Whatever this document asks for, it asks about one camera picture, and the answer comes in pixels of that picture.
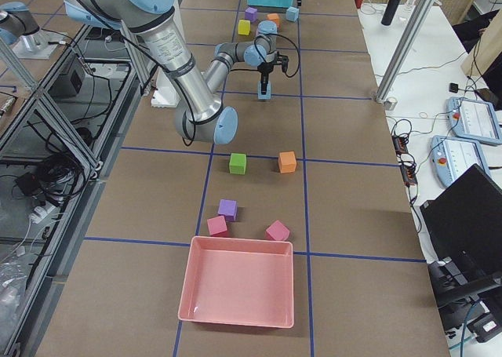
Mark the aluminium frame post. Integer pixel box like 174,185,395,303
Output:
373,0,436,111

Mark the purple foam block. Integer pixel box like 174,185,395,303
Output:
217,199,238,222
245,6,258,23

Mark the teach pendant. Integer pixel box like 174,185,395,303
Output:
431,135,491,188
446,97,501,146

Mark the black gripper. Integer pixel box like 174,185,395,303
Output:
257,53,289,93

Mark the yellow foam block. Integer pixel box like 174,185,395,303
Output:
238,19,251,36

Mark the green foam block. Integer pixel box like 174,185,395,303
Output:
228,153,247,175

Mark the pink plastic tray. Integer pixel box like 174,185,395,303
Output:
178,236,295,329

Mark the light blue foam block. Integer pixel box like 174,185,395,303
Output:
257,82,271,100
286,6,300,22

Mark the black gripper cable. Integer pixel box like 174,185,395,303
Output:
231,33,301,78

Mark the black laptop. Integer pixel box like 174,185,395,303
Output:
420,164,501,273

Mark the black water bottle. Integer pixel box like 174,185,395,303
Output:
381,0,401,26

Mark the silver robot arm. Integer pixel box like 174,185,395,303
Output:
1,2,40,45
65,0,288,144

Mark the magenta foam block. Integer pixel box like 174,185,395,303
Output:
206,216,228,238
265,220,290,241

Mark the brown paper table cover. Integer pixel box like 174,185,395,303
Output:
37,0,449,356

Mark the black power strip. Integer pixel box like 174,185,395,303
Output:
392,135,418,188

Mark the orange foam block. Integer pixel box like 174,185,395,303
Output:
267,13,281,29
278,151,297,173

